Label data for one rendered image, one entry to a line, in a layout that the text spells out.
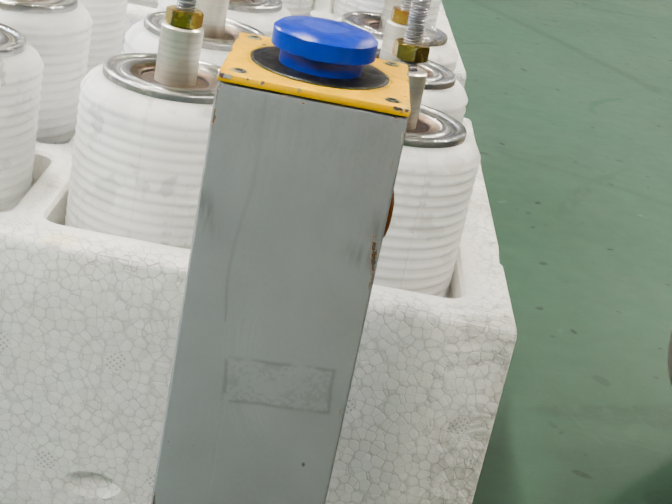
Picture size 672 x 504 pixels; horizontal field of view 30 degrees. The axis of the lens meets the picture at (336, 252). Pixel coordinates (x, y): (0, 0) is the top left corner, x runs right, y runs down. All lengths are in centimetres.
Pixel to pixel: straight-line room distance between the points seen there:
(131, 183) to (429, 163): 15
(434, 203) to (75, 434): 22
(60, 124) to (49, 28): 6
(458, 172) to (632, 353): 49
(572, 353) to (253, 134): 65
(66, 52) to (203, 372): 33
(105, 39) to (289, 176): 45
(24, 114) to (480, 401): 28
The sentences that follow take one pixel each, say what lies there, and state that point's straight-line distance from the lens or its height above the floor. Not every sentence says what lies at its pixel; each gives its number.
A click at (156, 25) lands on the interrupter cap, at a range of 77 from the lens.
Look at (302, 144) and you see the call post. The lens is 45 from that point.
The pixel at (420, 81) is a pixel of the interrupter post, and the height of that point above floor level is 28.
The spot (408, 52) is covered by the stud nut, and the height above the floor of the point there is 29.
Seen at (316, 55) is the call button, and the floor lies 32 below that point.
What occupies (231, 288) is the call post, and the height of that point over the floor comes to 23.
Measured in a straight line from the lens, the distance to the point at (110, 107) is 64.
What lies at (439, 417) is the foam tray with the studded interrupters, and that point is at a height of 13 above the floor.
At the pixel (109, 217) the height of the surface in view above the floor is 19.
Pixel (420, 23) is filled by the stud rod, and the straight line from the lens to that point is 65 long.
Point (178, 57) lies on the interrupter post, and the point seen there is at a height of 27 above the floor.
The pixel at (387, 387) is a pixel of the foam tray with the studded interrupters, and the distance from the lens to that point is 64.
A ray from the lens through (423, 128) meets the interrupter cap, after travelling 67.
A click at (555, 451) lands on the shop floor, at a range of 91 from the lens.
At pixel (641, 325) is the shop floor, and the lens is 117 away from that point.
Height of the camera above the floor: 43
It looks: 22 degrees down
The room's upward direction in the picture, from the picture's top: 11 degrees clockwise
